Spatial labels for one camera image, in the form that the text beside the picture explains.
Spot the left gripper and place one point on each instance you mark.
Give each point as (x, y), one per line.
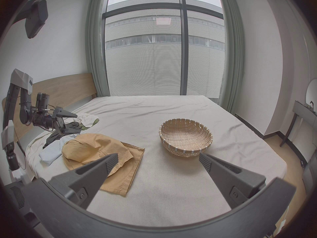
(44, 121)

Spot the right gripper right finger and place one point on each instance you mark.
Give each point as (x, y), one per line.
(230, 182)

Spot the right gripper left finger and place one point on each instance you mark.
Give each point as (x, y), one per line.
(89, 180)

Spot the black garment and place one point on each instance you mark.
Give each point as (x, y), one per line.
(53, 139)

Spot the tan shorts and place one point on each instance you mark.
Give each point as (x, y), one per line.
(99, 142)

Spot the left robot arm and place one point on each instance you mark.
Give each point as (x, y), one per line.
(22, 79)

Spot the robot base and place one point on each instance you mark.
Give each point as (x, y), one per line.
(14, 197)

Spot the white garment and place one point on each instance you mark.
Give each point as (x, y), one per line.
(85, 118)

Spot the green garment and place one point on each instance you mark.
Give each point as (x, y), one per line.
(96, 121)

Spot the pale blue garment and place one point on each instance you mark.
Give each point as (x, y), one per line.
(49, 155)

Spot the round woven basket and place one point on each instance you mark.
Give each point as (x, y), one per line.
(183, 132)

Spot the bed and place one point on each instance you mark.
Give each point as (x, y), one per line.
(161, 113)

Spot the grey-green curtain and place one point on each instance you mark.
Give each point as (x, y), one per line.
(232, 71)
(95, 58)

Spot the grey side table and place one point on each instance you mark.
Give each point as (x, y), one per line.
(303, 113)

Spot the window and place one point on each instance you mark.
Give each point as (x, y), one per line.
(148, 58)

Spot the round mirror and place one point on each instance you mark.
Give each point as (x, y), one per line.
(312, 90)

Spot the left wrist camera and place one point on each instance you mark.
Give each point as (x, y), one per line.
(42, 99)

